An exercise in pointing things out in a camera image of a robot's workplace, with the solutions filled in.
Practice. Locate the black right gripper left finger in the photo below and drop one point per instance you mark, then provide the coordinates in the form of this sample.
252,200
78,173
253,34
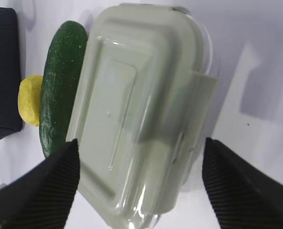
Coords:
42,198

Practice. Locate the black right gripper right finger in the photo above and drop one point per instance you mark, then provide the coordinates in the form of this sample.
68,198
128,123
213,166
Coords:
241,196

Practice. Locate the navy blue lunch bag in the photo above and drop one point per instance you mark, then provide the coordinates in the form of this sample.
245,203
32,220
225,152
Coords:
10,73

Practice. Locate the yellow lemon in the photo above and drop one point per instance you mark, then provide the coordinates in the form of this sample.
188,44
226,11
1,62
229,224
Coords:
29,99

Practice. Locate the green lid glass food container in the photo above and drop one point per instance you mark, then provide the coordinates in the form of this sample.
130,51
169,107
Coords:
140,107

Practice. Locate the dark green cucumber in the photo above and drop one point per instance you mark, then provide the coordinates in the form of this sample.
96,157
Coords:
59,85

